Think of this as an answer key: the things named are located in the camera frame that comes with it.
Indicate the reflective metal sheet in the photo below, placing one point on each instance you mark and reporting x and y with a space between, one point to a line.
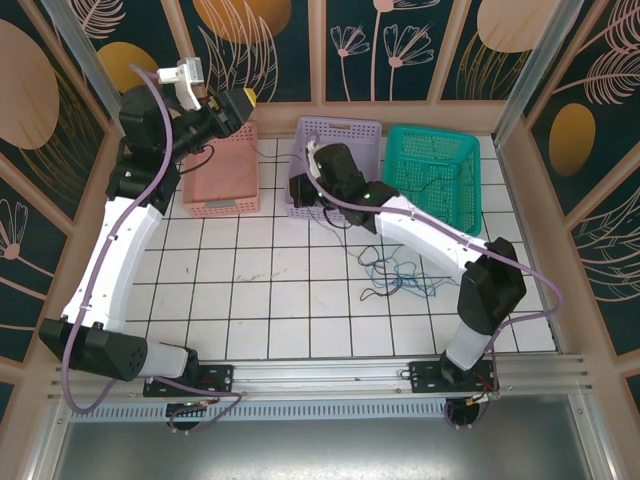
320 450

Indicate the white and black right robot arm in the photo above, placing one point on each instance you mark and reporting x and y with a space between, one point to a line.
425 235

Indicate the purple plastic basket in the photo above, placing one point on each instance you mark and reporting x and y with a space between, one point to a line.
360 145

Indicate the aluminium mounting rail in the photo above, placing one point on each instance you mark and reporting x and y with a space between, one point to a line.
320 375

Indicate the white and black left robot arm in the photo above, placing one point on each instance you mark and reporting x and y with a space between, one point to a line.
115 260

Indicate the teal plastic basket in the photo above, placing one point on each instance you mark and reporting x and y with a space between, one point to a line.
430 150

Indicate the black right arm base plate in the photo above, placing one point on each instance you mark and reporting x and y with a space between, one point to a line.
422 377

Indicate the pink plastic basket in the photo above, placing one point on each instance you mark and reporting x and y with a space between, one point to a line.
220 185

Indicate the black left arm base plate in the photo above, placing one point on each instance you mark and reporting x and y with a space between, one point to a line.
220 380

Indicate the aluminium frame post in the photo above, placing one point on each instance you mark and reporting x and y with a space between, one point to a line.
85 50
535 70

